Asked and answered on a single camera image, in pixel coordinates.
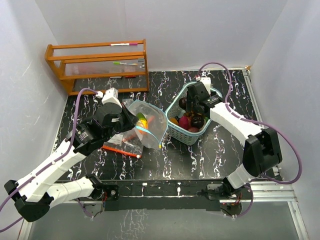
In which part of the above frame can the orange wooden shelf rack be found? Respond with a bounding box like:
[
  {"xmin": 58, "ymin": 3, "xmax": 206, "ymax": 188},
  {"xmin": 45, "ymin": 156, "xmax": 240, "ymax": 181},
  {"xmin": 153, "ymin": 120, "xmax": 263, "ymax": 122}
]
[{"xmin": 44, "ymin": 39, "xmax": 150, "ymax": 96}]

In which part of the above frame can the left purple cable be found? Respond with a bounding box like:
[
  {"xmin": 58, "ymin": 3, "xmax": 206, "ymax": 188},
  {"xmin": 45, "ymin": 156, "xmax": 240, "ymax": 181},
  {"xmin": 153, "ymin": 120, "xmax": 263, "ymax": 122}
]
[{"xmin": 0, "ymin": 87, "xmax": 104, "ymax": 232}]

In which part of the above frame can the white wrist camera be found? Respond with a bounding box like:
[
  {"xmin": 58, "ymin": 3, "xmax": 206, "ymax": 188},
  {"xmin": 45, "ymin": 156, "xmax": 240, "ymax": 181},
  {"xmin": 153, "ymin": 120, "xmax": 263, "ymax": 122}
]
[
  {"xmin": 96, "ymin": 87, "xmax": 122, "ymax": 107},
  {"xmin": 195, "ymin": 76, "xmax": 211, "ymax": 95}
]

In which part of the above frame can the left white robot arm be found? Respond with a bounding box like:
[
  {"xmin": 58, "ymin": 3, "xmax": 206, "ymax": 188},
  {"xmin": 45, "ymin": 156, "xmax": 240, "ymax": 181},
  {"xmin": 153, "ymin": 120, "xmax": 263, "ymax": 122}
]
[{"xmin": 4, "ymin": 103, "xmax": 138, "ymax": 222}]

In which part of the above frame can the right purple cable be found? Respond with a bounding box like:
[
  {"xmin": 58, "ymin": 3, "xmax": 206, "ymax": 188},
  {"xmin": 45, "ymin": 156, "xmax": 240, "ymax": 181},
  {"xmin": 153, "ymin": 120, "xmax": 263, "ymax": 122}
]
[{"xmin": 197, "ymin": 62, "xmax": 303, "ymax": 218}]

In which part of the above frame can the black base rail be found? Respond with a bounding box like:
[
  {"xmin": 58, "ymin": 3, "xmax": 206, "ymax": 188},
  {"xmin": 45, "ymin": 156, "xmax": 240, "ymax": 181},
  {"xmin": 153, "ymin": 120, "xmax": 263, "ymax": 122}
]
[{"xmin": 99, "ymin": 179, "xmax": 243, "ymax": 212}]

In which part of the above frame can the green marker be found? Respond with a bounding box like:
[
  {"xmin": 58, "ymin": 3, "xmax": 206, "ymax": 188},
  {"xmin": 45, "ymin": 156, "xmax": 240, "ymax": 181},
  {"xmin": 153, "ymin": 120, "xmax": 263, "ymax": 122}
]
[{"xmin": 113, "ymin": 61, "xmax": 138, "ymax": 66}]

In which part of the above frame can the red apple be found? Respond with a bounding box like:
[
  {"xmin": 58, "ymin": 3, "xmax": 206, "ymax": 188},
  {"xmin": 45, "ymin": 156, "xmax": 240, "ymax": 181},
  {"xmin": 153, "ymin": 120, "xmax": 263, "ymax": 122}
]
[{"xmin": 188, "ymin": 127, "xmax": 200, "ymax": 133}]

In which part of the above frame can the orange fruit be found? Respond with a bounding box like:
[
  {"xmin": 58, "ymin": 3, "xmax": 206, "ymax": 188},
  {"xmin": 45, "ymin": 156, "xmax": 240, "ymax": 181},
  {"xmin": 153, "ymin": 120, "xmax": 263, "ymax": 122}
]
[{"xmin": 169, "ymin": 118, "xmax": 179, "ymax": 126}]

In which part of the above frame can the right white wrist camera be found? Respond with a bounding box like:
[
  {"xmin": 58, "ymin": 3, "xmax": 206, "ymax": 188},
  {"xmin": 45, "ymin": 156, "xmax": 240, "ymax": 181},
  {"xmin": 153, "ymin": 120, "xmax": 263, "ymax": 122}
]
[{"xmin": 195, "ymin": 76, "xmax": 211, "ymax": 95}]

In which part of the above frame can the purple cable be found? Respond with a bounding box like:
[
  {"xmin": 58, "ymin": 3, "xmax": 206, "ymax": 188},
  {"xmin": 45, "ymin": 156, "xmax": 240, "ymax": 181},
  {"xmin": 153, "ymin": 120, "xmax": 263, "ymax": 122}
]
[
  {"xmin": 0, "ymin": 87, "xmax": 104, "ymax": 232},
  {"xmin": 197, "ymin": 62, "xmax": 303, "ymax": 218}
]

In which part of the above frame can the magenta round fruit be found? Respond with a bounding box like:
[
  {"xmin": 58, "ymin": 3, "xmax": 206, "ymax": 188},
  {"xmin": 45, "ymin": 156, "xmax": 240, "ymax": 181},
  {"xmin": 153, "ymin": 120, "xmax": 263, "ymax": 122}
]
[{"xmin": 178, "ymin": 116, "xmax": 191, "ymax": 130}]

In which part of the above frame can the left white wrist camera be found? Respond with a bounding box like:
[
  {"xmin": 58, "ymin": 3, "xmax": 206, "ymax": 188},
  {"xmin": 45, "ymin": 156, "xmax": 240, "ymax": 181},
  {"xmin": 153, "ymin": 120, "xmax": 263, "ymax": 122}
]
[{"xmin": 96, "ymin": 87, "xmax": 122, "ymax": 107}]

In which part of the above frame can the pink white marker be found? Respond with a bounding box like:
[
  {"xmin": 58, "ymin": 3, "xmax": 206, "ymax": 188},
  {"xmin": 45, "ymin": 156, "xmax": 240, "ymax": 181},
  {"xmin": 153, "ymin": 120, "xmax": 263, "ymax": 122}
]
[{"xmin": 110, "ymin": 42, "xmax": 138, "ymax": 47}]

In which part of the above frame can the green yellow mango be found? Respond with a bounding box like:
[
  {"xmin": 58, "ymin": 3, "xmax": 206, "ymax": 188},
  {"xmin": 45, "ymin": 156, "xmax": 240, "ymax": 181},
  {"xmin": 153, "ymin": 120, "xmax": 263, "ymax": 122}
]
[{"xmin": 136, "ymin": 112, "xmax": 148, "ymax": 130}]

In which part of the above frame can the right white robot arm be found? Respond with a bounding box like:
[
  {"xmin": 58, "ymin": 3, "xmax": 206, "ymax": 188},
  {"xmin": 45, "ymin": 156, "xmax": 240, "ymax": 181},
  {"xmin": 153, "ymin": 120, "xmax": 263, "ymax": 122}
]
[{"xmin": 186, "ymin": 81, "xmax": 283, "ymax": 199}]

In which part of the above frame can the orange-zipper clear bag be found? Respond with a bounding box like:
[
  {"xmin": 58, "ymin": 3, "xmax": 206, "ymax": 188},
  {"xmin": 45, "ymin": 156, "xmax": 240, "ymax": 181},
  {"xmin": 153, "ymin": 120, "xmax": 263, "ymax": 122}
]
[{"xmin": 102, "ymin": 133, "xmax": 144, "ymax": 159}]

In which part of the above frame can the light blue plastic basket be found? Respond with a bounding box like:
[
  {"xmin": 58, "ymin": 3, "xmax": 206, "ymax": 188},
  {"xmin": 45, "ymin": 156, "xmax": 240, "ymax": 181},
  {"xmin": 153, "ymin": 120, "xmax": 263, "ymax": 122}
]
[{"xmin": 165, "ymin": 78, "xmax": 222, "ymax": 145}]

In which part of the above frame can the blue-zipper clear bag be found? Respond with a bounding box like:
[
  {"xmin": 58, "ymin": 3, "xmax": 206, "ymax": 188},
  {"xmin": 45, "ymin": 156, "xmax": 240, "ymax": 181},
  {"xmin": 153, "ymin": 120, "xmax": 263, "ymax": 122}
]
[{"xmin": 122, "ymin": 98, "xmax": 168, "ymax": 150}]

